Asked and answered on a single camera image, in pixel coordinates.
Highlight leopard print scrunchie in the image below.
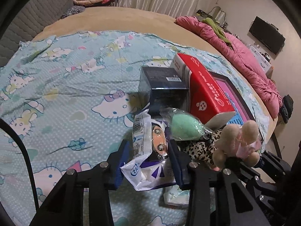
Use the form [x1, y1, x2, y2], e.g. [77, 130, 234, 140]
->
[181, 129, 222, 167]

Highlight white blue snack packet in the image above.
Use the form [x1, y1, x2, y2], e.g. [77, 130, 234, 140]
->
[121, 110, 176, 191]

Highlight green sponge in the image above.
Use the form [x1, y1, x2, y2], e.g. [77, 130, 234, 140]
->
[160, 108, 213, 141]

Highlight green floral tissue pack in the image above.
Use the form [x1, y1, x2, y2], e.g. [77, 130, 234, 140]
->
[163, 185, 190, 207]

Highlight beige plush bunny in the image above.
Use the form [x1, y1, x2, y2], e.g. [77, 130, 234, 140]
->
[212, 120, 261, 169]

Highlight red tissue box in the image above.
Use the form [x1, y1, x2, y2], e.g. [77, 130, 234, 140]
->
[170, 53, 235, 130]

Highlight dark blue cosmetic box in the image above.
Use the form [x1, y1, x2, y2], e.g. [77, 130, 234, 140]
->
[138, 66, 189, 116]

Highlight purple tray box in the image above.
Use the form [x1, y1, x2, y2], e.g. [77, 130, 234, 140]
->
[208, 70, 256, 125]

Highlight Hello Kitty blue bedsheet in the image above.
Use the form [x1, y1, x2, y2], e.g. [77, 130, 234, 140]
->
[0, 30, 270, 226]

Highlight dark clothes on chair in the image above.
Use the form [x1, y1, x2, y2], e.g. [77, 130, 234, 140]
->
[280, 94, 294, 124]

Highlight pink quilt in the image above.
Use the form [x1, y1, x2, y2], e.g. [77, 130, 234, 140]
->
[176, 16, 282, 119]

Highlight white drawer cabinet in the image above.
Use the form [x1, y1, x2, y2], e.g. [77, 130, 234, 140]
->
[248, 45, 273, 77]

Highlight green garment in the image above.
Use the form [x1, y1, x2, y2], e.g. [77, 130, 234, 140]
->
[202, 17, 232, 47]

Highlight grey quilted sofa cover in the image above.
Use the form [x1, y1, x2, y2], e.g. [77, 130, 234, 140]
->
[1, 0, 73, 66]

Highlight black cable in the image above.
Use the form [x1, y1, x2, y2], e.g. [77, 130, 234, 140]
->
[0, 118, 41, 211]

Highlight black wall television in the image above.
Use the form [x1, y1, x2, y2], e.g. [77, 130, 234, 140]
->
[249, 16, 286, 55]

